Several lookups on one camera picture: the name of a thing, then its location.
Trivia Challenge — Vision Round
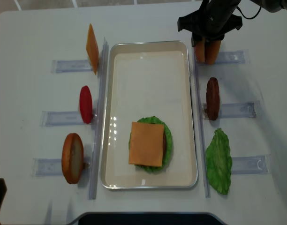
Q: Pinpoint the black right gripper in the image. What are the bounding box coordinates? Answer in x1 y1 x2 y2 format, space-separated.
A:
177 0 242 50

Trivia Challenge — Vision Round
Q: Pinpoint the bun slice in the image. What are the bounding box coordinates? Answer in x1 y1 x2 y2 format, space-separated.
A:
195 39 205 63
205 40 221 65

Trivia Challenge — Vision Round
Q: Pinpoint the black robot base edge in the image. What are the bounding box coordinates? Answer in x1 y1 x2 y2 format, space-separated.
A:
71 212 225 225

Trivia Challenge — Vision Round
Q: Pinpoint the standing meat patty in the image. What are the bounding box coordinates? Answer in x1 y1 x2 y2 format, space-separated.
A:
206 77 220 120

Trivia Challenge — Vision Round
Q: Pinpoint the meat patty on burger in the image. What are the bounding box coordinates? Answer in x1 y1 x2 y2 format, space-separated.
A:
163 133 167 155

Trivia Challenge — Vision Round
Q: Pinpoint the standing cheese slice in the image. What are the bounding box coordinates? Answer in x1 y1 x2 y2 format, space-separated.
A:
86 23 99 75

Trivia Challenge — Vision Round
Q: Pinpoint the lettuce leaf on burger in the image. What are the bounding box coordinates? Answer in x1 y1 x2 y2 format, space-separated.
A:
128 116 173 173

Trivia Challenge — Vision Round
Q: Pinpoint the cheese slice on burger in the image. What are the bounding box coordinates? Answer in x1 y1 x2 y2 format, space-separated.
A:
128 122 164 167

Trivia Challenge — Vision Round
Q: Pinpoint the standing tomato slice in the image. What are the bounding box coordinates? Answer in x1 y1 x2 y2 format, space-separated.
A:
79 86 93 124

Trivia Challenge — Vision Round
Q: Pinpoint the standing green lettuce leaf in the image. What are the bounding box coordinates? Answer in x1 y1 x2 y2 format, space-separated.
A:
205 128 233 195

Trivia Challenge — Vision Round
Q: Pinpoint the left clear acrylic rack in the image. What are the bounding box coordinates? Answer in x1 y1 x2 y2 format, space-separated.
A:
31 39 109 199

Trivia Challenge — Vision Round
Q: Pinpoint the white metal tray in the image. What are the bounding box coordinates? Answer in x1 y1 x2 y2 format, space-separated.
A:
100 41 198 190

